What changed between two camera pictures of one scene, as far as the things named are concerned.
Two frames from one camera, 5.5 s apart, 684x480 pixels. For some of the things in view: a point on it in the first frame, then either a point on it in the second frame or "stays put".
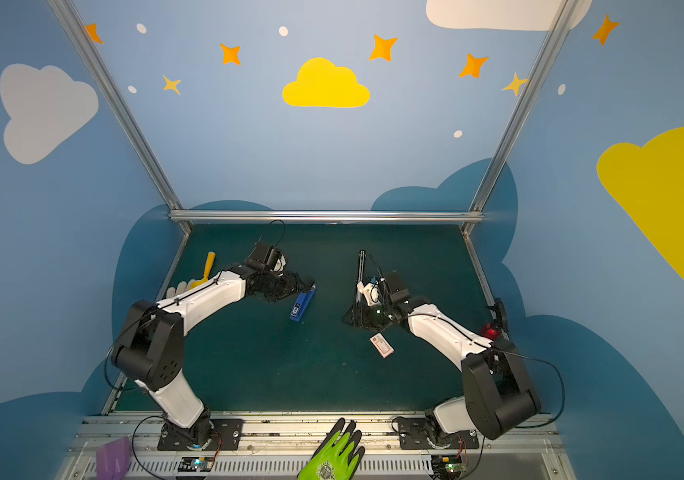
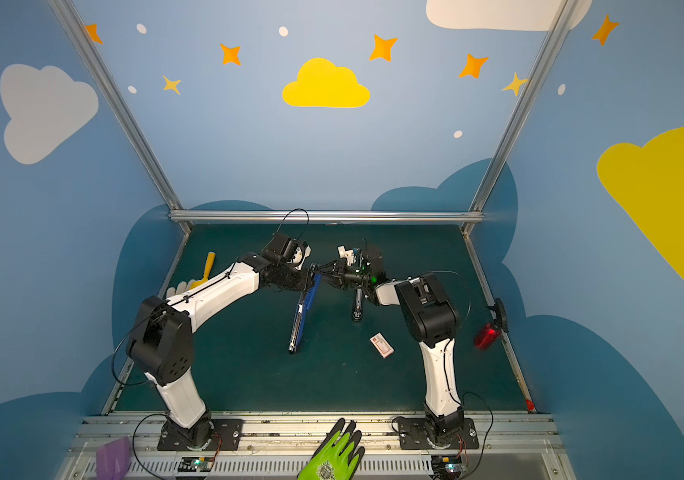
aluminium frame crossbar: [324, 216] stays put
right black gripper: [365, 313] -> [342, 275]
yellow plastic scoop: [209, 267] stays put
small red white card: [382, 345] stays put
